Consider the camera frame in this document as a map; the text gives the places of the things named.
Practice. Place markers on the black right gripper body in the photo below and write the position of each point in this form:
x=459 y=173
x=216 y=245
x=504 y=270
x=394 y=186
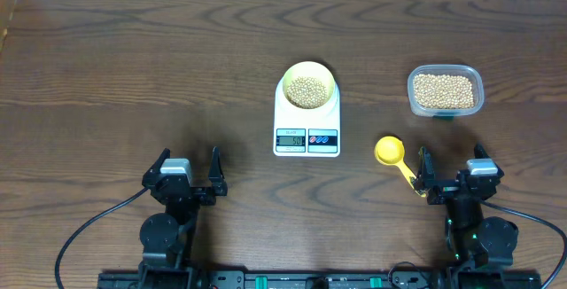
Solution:
x=443 y=194

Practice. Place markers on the white digital kitchen scale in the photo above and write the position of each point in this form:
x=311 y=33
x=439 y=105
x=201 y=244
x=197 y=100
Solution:
x=306 y=132

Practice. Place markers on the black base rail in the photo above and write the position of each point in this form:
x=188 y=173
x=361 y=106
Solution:
x=237 y=279

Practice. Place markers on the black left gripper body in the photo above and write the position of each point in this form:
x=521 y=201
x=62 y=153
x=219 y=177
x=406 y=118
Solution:
x=201 y=197

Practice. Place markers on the yellow measuring scoop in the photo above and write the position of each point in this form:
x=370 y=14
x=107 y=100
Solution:
x=390 y=151

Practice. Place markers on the green tape strip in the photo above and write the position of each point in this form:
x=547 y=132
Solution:
x=444 y=118

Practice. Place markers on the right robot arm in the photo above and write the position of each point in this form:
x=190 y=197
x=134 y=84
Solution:
x=483 y=246

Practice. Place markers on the soybeans in container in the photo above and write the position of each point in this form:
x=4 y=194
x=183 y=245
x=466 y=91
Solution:
x=443 y=91

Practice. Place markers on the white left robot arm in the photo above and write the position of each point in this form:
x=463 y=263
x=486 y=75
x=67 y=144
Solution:
x=167 y=237

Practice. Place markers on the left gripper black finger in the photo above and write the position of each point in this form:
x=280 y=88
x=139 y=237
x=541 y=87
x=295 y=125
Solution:
x=216 y=176
x=155 y=168

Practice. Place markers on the soybeans in bowl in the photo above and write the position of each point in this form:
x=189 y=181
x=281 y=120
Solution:
x=307 y=93

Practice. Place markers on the clear plastic container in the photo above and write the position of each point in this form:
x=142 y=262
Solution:
x=466 y=71

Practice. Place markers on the yellow plastic bowl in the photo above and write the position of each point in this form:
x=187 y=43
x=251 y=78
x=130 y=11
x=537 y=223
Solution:
x=310 y=69

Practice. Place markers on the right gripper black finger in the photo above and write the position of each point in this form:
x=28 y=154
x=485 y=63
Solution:
x=425 y=173
x=479 y=152

